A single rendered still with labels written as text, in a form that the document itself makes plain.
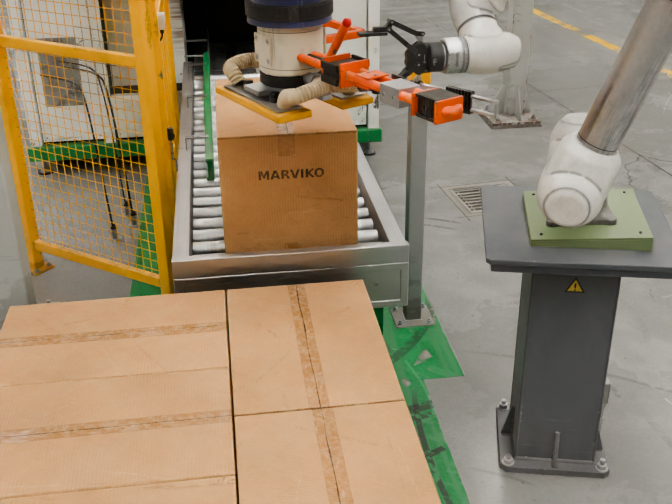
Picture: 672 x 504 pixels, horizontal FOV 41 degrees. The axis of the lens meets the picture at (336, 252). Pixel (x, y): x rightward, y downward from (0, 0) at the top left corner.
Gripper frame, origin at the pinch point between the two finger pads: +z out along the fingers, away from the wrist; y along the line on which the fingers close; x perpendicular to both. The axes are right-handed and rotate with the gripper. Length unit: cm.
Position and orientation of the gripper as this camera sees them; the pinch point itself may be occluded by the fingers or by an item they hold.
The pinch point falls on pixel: (362, 61)
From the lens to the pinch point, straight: 225.6
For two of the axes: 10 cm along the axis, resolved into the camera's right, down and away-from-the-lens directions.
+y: 0.1, 8.9, 4.5
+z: -9.7, 1.1, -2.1
